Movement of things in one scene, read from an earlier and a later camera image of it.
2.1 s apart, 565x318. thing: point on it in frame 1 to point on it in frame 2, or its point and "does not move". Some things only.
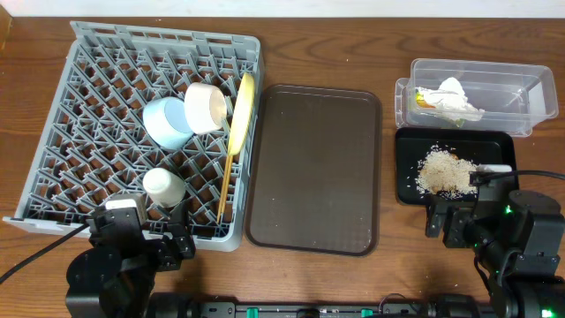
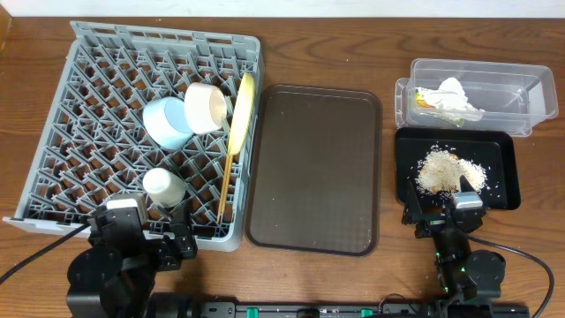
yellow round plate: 242,113 does not move
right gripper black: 458,215 to 413,215
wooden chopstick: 222,190 does not move
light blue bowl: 165,123 does not move
